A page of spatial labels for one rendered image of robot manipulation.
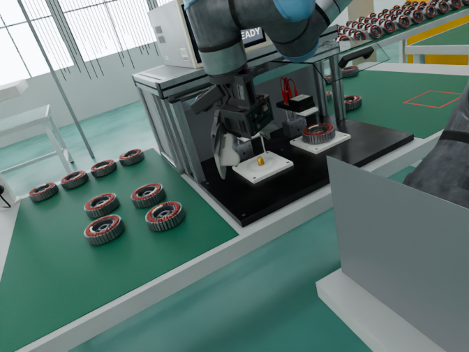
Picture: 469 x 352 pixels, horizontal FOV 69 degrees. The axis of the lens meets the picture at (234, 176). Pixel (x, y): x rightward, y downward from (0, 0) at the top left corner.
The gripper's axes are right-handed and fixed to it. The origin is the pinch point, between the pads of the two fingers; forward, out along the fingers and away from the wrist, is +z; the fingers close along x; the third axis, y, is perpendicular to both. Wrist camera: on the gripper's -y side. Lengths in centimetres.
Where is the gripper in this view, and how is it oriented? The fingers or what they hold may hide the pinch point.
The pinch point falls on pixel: (245, 157)
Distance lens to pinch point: 72.0
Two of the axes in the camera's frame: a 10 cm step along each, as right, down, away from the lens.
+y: 7.1, 2.7, -6.5
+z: 2.5, 7.6, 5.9
